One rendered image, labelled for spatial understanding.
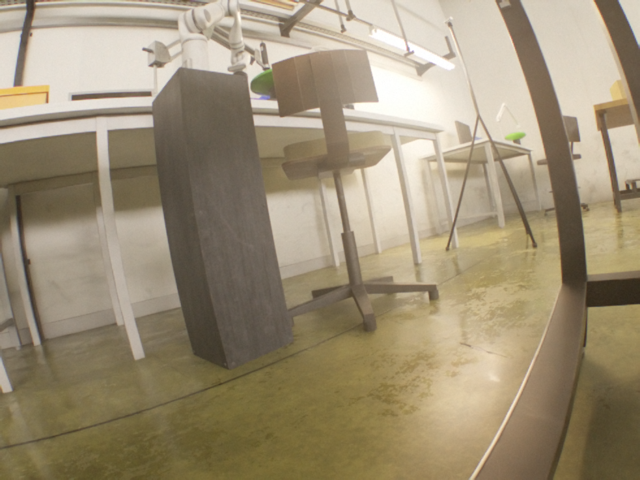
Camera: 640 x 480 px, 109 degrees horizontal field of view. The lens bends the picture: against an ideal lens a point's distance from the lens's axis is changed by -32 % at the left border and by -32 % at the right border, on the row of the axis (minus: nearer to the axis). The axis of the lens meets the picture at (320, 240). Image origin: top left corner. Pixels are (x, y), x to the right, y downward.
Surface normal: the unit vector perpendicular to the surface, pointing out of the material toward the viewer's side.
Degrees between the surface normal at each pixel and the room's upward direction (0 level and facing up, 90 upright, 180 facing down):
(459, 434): 0
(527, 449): 0
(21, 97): 94
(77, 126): 90
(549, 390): 0
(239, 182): 90
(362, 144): 90
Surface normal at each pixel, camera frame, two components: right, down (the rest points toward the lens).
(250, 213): 0.71, -0.10
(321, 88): 0.02, 0.09
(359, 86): 0.30, -0.01
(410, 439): -0.18, -0.98
